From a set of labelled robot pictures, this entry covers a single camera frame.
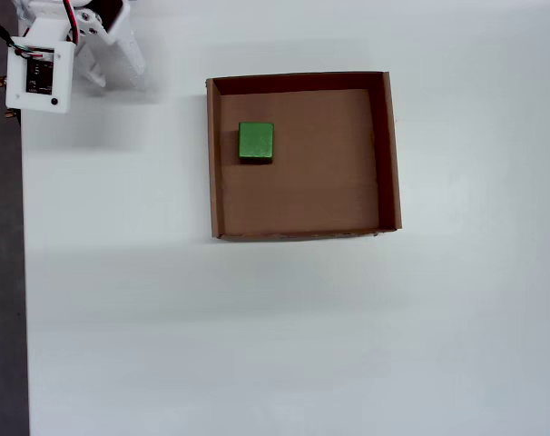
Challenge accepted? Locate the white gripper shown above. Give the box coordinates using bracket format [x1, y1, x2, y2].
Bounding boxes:
[73, 0, 147, 91]

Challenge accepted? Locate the green cube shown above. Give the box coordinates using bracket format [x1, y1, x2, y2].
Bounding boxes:
[237, 121, 275, 165]

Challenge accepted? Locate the brown cardboard box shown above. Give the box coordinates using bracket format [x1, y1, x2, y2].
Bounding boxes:
[205, 70, 403, 242]

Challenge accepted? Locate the red white black servo wire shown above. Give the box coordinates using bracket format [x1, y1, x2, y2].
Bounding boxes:
[61, 0, 83, 46]

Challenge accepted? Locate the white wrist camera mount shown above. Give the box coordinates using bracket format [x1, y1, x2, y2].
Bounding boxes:
[5, 17, 74, 114]

